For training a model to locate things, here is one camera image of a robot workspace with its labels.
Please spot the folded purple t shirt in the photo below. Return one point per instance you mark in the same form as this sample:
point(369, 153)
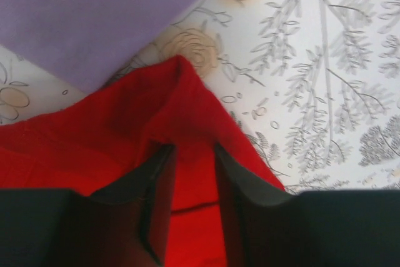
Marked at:
point(84, 42)

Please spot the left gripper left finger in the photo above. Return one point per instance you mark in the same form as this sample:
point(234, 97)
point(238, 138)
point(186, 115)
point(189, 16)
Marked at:
point(125, 223)

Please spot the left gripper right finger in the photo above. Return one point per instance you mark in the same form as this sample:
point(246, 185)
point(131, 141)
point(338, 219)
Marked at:
point(265, 226)

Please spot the red t shirt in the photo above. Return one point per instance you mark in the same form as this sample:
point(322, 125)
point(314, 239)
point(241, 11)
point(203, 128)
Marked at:
point(93, 142)

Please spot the floral patterned table mat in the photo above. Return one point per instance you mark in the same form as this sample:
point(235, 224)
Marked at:
point(313, 83)

